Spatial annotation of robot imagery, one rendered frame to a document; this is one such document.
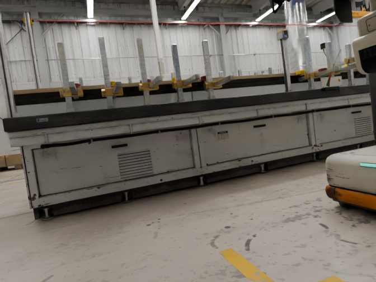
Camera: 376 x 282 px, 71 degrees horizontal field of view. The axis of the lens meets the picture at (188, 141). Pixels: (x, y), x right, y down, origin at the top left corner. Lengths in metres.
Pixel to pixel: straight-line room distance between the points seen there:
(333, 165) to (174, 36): 9.06
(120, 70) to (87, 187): 7.46
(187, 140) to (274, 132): 0.89
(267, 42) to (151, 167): 10.29
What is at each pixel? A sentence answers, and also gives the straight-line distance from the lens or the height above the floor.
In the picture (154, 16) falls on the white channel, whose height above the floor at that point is 1.74.
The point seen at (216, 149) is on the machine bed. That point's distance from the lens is 2.30.
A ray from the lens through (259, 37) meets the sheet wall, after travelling 11.77.
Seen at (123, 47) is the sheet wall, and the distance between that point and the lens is 9.54.
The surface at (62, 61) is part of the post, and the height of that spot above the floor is 1.02.
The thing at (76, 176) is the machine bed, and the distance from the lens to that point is 2.08.
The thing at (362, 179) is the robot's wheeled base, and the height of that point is 0.18.
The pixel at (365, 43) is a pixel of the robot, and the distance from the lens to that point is 1.39.
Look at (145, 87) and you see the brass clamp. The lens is 1.87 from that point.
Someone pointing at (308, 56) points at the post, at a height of 0.99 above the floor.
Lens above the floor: 0.51
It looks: 3 degrees down
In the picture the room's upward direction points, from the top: 7 degrees counter-clockwise
